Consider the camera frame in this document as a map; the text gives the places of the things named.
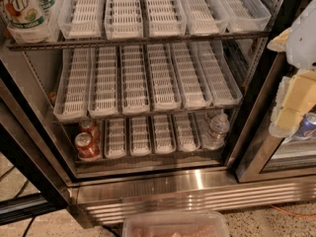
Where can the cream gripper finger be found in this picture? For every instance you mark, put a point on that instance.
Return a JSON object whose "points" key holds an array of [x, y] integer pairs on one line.
{"points": [[291, 106], [278, 44]]}

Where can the top shelf tray two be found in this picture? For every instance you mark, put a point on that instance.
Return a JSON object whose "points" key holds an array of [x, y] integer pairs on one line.
{"points": [[123, 19]]}

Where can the black fridge door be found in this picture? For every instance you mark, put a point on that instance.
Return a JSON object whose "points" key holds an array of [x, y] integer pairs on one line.
{"points": [[18, 147]]}

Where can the middle shelf tray four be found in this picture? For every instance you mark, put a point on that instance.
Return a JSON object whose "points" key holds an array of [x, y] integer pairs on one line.
{"points": [[164, 84]]}

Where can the bottom shelf tray three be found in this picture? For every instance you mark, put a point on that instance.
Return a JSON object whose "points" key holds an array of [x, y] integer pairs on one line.
{"points": [[164, 139]]}

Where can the middle shelf tray five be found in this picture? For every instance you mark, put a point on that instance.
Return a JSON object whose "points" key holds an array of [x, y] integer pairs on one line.
{"points": [[192, 85]]}

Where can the clear plastic food container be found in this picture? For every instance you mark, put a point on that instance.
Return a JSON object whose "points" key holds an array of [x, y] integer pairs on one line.
{"points": [[176, 224]]}

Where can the clear water bottle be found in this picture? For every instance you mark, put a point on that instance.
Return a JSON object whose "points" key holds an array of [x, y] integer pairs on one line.
{"points": [[217, 127]]}

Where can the front red soda can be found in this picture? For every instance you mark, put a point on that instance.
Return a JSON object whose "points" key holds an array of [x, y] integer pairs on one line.
{"points": [[87, 148]]}

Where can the middle shelf tray two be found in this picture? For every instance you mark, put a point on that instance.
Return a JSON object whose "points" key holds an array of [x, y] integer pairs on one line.
{"points": [[103, 91]]}

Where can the shelf tray two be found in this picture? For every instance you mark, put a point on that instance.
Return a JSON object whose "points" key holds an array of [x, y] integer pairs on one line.
{"points": [[103, 91], [140, 144], [123, 19]]}

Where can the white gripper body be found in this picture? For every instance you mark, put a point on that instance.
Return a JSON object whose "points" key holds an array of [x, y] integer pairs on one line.
{"points": [[303, 46]]}

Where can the middle shelf tray three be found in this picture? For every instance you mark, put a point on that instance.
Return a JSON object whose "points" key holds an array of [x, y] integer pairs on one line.
{"points": [[134, 89]]}

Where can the top shelf tray three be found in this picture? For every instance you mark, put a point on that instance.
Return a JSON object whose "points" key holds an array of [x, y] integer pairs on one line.
{"points": [[166, 18]]}

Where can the rear red soda can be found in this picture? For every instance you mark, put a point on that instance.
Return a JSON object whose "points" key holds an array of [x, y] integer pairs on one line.
{"points": [[90, 126]]}

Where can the shelf tray three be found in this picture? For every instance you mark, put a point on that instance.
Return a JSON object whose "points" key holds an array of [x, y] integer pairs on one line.
{"points": [[166, 18], [164, 139], [134, 89]]}

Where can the top shelf tray five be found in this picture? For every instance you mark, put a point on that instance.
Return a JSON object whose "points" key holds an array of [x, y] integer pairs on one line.
{"points": [[246, 15]]}

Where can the middle shelf tray one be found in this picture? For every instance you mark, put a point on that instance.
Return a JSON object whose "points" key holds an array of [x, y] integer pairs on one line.
{"points": [[72, 94]]}

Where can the shelf tray five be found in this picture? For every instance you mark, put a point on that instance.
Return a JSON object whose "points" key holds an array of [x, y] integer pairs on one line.
{"points": [[192, 85], [246, 15]]}

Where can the blue soda can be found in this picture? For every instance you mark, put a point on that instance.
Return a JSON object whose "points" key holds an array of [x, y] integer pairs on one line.
{"points": [[306, 127]]}

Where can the top shelf tray four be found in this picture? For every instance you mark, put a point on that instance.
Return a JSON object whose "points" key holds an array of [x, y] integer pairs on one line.
{"points": [[205, 17]]}

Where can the top shelf tray one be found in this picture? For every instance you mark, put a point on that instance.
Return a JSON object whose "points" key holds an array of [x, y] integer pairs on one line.
{"points": [[81, 19]]}

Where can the bottom shelf tray two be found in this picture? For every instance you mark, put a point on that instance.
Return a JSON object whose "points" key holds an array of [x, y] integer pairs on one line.
{"points": [[140, 144]]}

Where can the red soda can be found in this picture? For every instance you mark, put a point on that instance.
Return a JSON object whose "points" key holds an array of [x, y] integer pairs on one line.
{"points": [[87, 148], [90, 126]]}

